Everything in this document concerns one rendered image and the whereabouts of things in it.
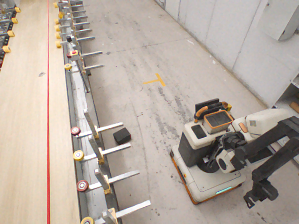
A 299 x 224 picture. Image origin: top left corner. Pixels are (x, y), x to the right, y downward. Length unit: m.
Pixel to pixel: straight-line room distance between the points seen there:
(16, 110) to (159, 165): 1.67
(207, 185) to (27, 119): 1.86
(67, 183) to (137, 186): 1.04
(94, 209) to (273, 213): 1.89
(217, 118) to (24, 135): 1.69
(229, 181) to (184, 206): 0.57
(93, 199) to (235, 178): 1.44
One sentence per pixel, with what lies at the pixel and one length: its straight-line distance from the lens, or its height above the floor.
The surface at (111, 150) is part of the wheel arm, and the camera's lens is 1.59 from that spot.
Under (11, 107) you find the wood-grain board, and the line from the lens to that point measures 2.19.
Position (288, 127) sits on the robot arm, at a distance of 0.90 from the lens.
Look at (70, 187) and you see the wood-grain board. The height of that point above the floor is 0.90.
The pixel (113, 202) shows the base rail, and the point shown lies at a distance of 1.56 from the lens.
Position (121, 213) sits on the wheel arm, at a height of 0.84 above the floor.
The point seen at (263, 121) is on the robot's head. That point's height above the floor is 1.37.
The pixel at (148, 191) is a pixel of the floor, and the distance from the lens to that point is 2.29.
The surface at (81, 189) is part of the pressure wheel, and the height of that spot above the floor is 0.91.
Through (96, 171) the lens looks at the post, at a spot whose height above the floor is 1.13.
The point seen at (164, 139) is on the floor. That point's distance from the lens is 2.59.
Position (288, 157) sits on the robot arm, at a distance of 0.99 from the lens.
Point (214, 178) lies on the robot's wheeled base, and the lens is 2.15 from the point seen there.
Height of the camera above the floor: 2.19
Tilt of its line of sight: 50 degrees down
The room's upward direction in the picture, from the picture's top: straight up
